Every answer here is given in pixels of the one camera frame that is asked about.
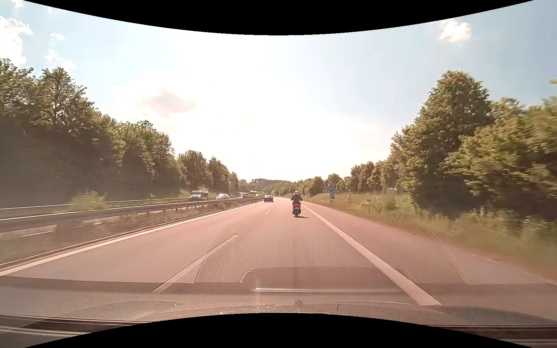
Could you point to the dark car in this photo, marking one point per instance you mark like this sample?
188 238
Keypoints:
269 198

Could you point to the person on motorcycle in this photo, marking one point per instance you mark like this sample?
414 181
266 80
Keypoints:
296 204

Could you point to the blue road sign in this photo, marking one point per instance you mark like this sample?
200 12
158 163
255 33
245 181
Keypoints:
331 192

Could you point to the grey asphalt road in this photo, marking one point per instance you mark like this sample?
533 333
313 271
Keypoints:
278 232

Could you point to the silver car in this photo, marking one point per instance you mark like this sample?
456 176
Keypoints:
222 196

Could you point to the lorry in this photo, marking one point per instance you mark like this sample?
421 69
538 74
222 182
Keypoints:
198 195

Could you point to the car's own bonnet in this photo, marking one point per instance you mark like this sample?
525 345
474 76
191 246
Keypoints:
278 307

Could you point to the road markings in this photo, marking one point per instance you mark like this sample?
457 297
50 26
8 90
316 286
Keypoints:
380 264

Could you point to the row of trees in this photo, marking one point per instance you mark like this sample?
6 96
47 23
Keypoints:
476 150
51 145

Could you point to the grass verge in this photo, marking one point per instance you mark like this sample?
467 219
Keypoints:
476 227

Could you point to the metal guard rail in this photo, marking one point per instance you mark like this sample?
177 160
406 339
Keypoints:
65 217

